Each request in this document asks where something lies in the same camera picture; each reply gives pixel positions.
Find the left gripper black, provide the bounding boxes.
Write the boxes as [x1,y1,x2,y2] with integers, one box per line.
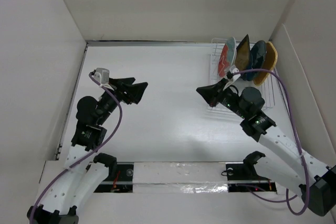
[97,77,147,124]

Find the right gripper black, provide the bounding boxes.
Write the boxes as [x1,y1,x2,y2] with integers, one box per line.
[196,77,248,119]

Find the dark blue leaf-shaped plate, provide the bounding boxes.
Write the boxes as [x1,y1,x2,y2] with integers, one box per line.
[242,63,255,81]

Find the red teal floral round plate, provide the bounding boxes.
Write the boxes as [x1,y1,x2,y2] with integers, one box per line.
[218,37,236,78]

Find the brown black square plate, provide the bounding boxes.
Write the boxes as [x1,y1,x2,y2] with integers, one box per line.
[235,34,250,71]

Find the teal round plate white blossoms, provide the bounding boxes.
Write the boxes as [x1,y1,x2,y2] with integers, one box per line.
[250,40,267,69]

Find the woven bamboo square plate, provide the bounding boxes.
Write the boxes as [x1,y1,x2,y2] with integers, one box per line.
[253,41,278,87]

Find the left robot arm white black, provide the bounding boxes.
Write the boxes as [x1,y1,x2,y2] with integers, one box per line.
[27,72,148,223]

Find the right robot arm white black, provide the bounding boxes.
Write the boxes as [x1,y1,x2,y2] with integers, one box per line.
[196,79,335,216]

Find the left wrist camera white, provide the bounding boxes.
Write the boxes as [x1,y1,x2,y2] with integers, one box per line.
[91,68,110,85]

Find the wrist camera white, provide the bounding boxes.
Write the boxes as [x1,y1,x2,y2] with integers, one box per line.
[225,65,240,85]
[91,68,110,85]

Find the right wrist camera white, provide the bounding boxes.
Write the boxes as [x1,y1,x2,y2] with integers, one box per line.
[225,65,240,85]

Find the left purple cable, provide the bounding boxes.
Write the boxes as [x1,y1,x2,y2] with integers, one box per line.
[28,71,123,224]

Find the purple cable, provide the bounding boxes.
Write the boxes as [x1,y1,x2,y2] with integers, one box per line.
[28,71,123,224]
[230,68,310,215]

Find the white wire dish rack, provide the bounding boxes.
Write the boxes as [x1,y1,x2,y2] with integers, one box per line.
[207,38,277,116]

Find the aluminium base rail with mounts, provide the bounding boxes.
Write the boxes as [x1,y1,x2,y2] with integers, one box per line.
[95,162,277,194]

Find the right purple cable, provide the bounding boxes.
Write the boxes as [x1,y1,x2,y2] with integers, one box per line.
[230,68,310,215]

